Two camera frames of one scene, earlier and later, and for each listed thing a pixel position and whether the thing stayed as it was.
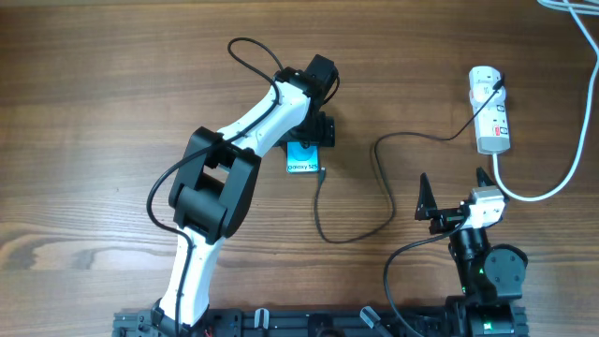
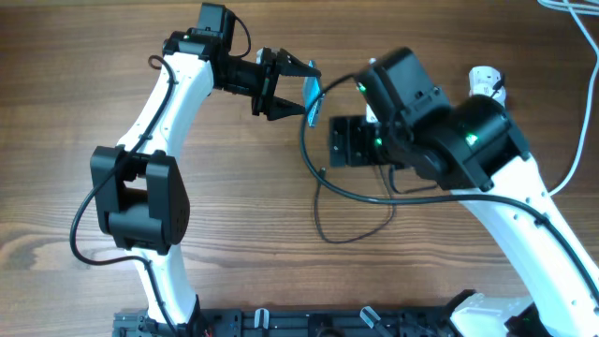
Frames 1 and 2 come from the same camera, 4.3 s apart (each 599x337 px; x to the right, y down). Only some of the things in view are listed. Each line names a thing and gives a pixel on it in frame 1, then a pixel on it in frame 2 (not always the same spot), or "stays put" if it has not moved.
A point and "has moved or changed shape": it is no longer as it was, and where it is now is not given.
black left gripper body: (312, 130) -> (269, 79)
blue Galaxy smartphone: (299, 159) has moved or changed shape
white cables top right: (575, 7) stays put
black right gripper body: (446, 219) -> (364, 140)
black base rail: (459, 319) stays put
